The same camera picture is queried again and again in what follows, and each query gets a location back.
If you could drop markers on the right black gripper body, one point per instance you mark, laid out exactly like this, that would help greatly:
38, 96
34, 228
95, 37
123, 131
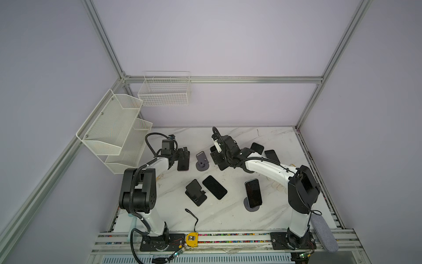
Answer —
219, 155

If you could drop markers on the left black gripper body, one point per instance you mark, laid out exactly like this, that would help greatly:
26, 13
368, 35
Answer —
176, 153

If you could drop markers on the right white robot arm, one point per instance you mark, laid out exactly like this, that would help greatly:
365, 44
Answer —
302, 188

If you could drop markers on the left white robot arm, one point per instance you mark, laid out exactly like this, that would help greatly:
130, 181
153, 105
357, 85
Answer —
138, 196

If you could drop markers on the grey stand centre right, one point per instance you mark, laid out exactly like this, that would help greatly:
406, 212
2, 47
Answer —
247, 170

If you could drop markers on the grey round stand back left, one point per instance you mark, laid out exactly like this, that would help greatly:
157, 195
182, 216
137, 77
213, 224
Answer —
202, 163

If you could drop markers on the black folding phone stand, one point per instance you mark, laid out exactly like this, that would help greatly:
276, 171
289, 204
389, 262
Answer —
195, 193

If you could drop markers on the grey stand front centre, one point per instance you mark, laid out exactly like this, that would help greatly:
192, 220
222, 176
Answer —
248, 208

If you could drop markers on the white mesh two-tier shelf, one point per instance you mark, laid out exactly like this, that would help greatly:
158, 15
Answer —
115, 133

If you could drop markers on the yellow tape measure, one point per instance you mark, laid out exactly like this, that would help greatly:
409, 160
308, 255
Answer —
192, 238

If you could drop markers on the grey oval pad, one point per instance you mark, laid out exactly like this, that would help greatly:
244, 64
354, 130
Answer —
324, 234

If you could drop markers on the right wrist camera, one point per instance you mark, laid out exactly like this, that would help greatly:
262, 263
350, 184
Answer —
218, 145

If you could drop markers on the white wire basket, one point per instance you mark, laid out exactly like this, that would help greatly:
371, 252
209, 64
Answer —
165, 88

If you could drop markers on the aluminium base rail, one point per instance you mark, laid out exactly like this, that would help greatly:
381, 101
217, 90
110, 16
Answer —
228, 243

